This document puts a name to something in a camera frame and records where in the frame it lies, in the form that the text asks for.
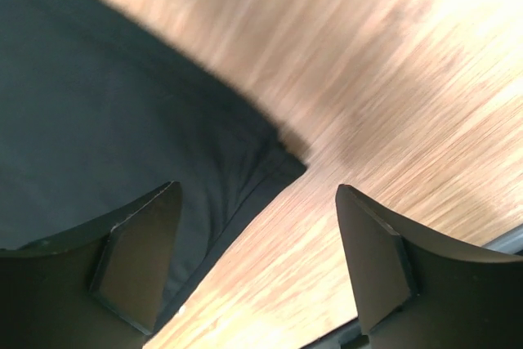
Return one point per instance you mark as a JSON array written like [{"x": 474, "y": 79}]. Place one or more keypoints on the black t shirt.
[{"x": 96, "y": 112}]

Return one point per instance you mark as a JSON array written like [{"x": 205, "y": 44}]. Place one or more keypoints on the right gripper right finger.
[{"x": 415, "y": 287}]

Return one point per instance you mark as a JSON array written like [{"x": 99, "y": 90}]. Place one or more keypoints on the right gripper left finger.
[{"x": 97, "y": 285}]

